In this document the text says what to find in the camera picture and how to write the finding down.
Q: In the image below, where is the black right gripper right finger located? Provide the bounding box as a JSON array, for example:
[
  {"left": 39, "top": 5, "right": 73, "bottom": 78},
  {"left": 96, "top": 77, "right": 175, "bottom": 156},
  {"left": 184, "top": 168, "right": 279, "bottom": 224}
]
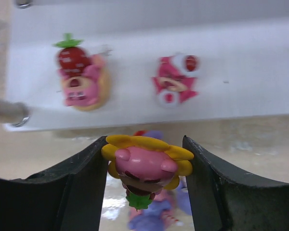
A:
[{"left": 182, "top": 136, "right": 289, "bottom": 231}]

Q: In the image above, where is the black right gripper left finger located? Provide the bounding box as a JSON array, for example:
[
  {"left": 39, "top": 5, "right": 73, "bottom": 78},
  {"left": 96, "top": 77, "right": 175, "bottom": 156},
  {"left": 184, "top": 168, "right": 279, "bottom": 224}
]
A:
[{"left": 0, "top": 137, "right": 108, "bottom": 231}]

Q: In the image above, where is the pink bear sunflower toy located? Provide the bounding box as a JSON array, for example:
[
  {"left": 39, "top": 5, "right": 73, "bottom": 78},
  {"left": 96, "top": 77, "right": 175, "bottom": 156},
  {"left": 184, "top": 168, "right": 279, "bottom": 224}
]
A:
[{"left": 102, "top": 130, "right": 194, "bottom": 210}]

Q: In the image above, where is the pink bear strawberry donut toy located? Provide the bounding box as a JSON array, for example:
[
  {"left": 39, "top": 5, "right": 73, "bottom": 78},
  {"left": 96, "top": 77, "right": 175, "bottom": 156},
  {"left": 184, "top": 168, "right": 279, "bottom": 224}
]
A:
[{"left": 54, "top": 33, "right": 111, "bottom": 111}]

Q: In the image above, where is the pink bear santa hat toy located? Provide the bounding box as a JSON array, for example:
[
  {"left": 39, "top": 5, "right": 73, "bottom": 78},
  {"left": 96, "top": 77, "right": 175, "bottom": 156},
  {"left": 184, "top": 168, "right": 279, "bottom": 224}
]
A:
[{"left": 152, "top": 53, "right": 200, "bottom": 108}]

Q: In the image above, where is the white two-tier shelf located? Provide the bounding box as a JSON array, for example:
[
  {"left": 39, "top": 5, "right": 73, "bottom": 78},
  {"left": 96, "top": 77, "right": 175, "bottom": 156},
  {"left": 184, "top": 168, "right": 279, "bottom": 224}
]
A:
[{"left": 5, "top": 0, "right": 289, "bottom": 131}]

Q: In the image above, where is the purple bunny on cup toy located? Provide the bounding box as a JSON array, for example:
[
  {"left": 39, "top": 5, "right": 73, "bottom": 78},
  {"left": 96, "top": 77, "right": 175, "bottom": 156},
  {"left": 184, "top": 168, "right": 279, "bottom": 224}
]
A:
[{"left": 107, "top": 129, "right": 193, "bottom": 231}]

